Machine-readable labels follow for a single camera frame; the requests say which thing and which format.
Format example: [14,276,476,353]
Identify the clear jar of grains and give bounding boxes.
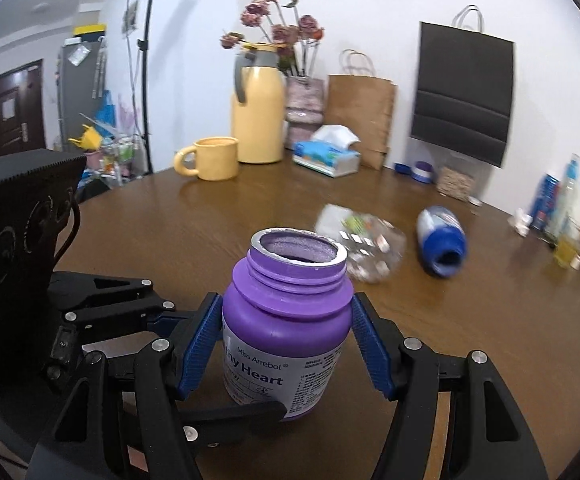
[436,157,476,202]

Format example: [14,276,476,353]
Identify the wall picture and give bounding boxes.
[122,0,141,36]

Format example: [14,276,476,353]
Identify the yellow ceramic mug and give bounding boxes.
[173,136,239,181]

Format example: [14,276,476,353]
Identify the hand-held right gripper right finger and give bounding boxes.
[351,292,550,480]

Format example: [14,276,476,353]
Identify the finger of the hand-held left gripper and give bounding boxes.
[50,270,198,347]
[177,400,289,457]

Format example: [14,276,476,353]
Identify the small yellow liquid bottle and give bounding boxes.
[554,232,578,268]

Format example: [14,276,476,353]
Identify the dark wooden door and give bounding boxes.
[0,59,46,158]

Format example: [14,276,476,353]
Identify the yellow thermos jug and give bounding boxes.
[231,43,287,164]

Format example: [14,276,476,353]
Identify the clear plastic bag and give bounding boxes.
[316,204,407,283]

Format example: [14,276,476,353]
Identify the dried pink flowers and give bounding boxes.
[220,0,327,77]

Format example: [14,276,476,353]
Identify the blue tissue box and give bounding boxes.
[292,124,361,178]

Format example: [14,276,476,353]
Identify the yellow plastic toy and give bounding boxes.
[68,126,103,152]

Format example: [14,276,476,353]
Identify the black light stand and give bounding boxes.
[107,0,165,176]

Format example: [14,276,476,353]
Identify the blue can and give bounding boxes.
[530,174,563,231]

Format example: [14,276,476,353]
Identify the black paper bag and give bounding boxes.
[410,5,515,168]

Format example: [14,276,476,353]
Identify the pink patterned vase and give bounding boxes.
[284,75,327,150]

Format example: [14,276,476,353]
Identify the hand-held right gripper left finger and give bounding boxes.
[27,292,223,480]

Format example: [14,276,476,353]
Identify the brown paper bag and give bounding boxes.
[324,50,398,170]

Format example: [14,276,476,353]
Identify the blue and white bottle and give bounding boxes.
[416,205,468,277]

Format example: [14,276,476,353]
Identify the yellow box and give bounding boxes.
[72,24,107,41]

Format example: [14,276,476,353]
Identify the grey refrigerator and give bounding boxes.
[57,37,108,153]

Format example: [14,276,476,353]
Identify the purple plastic bottle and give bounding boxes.
[220,227,355,423]

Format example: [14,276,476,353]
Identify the small white object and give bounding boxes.
[511,208,533,235]

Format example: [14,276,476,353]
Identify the clear plastic bottle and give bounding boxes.
[552,154,580,241]

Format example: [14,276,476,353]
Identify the blue plastic bag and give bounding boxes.
[95,90,119,136]

